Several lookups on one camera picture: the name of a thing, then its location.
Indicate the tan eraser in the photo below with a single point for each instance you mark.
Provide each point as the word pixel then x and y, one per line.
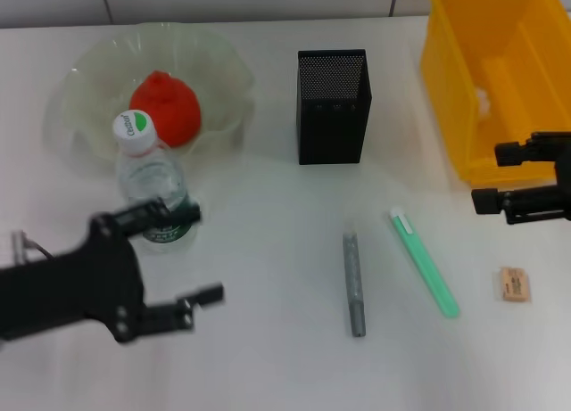
pixel 514 285

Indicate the mint green pen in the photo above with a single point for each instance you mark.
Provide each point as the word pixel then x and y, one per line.
pixel 424 264

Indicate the grey pen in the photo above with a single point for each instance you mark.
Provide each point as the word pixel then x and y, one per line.
pixel 354 281

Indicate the clear green-label water bottle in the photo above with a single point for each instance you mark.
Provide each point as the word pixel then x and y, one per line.
pixel 143 175

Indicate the orange fruit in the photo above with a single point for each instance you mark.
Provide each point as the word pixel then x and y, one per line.
pixel 174 103

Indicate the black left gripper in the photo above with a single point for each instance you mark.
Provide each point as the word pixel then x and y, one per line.
pixel 71 290

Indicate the white paper ball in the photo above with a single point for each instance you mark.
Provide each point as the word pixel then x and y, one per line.
pixel 482 100

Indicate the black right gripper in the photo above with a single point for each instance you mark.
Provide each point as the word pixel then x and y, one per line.
pixel 565 172

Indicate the black mesh pen holder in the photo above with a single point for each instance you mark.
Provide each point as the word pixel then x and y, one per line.
pixel 332 121

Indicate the yellow plastic bin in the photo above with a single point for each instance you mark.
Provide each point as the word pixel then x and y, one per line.
pixel 504 117

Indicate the pale green glass fruit plate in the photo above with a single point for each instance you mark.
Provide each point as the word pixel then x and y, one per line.
pixel 98 72

